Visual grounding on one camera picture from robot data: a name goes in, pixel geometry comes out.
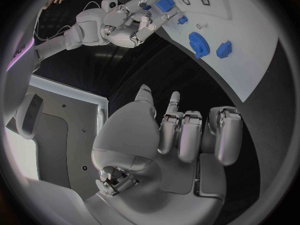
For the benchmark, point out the white task board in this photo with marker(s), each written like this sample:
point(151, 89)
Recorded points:
point(246, 41)

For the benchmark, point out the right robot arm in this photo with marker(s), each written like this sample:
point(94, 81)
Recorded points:
point(86, 26)

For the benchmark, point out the small blue part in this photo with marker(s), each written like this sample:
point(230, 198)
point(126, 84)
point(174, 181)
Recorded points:
point(147, 7)

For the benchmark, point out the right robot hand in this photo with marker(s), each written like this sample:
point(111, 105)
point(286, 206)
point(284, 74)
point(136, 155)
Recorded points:
point(122, 33)

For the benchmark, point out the small blue peg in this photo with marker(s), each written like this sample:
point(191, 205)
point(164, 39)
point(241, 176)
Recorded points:
point(182, 20)

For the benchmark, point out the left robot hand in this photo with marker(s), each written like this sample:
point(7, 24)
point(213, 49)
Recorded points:
point(145, 172)

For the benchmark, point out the blue wedge block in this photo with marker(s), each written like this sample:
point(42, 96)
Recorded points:
point(223, 49)

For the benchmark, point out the blue gear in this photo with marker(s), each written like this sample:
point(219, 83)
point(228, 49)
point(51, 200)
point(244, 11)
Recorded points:
point(199, 43)

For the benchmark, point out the blue square block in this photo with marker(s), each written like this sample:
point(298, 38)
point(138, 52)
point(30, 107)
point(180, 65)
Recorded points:
point(164, 3)

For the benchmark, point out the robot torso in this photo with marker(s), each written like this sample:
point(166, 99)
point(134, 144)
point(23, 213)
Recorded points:
point(16, 82)

